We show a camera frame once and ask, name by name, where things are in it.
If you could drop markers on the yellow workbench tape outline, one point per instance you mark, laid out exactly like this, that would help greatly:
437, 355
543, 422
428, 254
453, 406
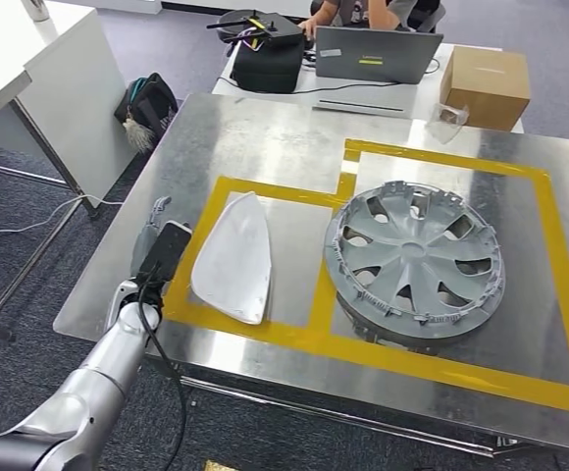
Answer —
324, 341

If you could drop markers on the white desk side panel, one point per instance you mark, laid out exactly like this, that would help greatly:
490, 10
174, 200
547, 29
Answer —
83, 110

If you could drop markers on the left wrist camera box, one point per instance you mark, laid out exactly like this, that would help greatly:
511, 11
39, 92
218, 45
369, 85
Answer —
167, 250

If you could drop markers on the person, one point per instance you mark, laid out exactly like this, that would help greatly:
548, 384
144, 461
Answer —
348, 10

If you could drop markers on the yellow floor tape square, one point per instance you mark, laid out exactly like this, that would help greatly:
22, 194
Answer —
220, 467

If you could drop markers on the steel cup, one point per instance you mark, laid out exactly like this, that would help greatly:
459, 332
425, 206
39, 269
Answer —
34, 10

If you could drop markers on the grey plastic wheel cover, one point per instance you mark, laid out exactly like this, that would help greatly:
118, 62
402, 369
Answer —
412, 250

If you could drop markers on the black bag with tassel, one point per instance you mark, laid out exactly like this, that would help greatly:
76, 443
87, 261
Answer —
154, 104

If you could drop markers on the brown cardboard box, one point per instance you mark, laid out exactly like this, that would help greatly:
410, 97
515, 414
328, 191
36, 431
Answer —
486, 88

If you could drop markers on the white plastic shell part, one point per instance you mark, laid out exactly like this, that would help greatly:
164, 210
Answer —
235, 260

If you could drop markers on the clear plastic bag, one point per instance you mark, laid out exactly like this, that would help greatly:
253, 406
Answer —
447, 123

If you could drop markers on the steel workbench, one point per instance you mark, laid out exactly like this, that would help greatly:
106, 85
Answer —
265, 136

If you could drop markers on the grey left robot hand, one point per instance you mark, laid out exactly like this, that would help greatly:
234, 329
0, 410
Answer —
143, 244

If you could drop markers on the grey laptop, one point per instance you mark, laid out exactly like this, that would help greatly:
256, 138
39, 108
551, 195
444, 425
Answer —
377, 55

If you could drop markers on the black fabric case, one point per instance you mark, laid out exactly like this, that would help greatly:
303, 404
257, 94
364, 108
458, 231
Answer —
265, 68

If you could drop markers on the white desk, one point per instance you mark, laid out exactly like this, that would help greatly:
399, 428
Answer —
412, 97

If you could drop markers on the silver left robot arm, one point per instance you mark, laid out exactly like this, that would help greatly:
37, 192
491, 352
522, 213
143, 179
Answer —
108, 370

